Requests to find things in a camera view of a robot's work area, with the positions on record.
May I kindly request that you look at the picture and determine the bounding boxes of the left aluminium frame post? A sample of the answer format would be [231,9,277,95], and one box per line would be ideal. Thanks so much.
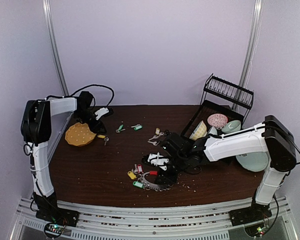
[42,0,69,95]

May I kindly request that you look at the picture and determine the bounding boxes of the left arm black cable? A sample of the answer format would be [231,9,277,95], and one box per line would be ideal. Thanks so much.
[64,84,115,111]

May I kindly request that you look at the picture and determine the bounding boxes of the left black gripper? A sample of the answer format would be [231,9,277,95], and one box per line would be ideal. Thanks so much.
[74,108,106,134]

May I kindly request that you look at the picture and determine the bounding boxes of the yellow checked bowl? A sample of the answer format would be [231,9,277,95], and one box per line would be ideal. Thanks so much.
[189,120,207,141]

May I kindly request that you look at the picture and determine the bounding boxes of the pale green bowl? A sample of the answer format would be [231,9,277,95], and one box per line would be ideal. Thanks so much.
[221,120,242,134]

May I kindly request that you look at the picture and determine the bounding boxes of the red tag on ring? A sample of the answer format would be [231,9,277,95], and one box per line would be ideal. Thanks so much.
[135,164,144,174]

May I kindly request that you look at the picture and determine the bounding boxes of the green tag on ring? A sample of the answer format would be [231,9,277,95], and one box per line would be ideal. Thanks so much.
[132,181,144,189]

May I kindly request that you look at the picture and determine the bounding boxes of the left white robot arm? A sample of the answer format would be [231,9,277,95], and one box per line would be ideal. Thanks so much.
[20,91,113,227]

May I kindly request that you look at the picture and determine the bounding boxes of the key with light green tag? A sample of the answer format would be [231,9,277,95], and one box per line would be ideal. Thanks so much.
[131,124,143,131]

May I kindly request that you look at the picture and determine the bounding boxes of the aluminium frame post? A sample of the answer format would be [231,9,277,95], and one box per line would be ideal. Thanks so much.
[231,0,263,112]
[42,0,69,95]

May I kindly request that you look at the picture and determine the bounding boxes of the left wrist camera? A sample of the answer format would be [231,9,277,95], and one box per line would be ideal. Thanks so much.
[94,107,114,121]

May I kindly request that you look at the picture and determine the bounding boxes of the yellow dotted plate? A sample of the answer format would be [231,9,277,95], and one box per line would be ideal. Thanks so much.
[65,122,97,147]

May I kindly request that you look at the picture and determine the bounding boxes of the pink patterned bowl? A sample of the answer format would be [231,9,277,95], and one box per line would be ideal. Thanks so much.
[207,113,228,130]

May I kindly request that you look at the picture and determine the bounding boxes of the black dish rack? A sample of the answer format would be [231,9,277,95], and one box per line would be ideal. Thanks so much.
[180,74,254,138]

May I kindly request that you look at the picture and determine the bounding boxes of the key with yellow tag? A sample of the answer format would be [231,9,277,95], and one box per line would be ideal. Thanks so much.
[97,134,110,146]

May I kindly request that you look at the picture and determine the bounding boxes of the metal keyring with red handle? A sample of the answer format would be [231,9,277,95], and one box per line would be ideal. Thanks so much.
[136,171,174,192]

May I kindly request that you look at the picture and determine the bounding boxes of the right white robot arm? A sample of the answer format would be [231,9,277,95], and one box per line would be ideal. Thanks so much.
[147,115,297,226]

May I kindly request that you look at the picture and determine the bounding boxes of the key with dark green tag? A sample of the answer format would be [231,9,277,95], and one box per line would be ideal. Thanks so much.
[115,124,126,133]

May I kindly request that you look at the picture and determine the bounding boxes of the keys with yellow tag cluster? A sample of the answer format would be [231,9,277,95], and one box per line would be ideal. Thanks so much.
[147,128,171,146]

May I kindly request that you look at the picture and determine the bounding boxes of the yellow tag on ring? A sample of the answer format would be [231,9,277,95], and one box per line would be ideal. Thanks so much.
[127,170,137,180]

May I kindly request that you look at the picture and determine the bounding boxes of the pale green plate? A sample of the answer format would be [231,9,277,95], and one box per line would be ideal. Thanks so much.
[235,152,269,172]

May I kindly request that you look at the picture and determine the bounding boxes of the right aluminium frame post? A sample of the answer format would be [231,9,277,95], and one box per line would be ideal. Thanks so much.
[231,0,263,112]

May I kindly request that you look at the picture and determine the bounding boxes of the light blue ribbed bowl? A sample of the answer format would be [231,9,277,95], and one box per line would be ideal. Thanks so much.
[207,126,219,138]

